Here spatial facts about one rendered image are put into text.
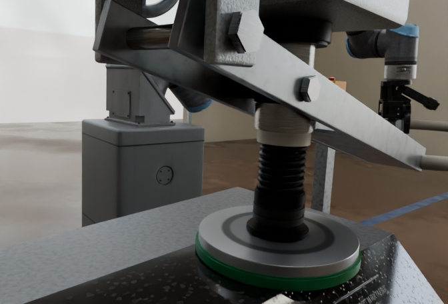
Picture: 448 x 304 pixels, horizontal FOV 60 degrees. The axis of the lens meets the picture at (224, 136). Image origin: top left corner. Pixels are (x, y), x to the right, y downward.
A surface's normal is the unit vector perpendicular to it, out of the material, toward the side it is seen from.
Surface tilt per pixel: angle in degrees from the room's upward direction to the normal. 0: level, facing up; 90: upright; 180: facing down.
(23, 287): 0
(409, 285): 45
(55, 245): 0
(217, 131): 90
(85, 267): 0
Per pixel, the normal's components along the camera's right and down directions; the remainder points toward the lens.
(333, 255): 0.05, -0.99
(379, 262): 0.51, -0.61
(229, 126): 0.63, 0.14
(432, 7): -0.77, 0.05
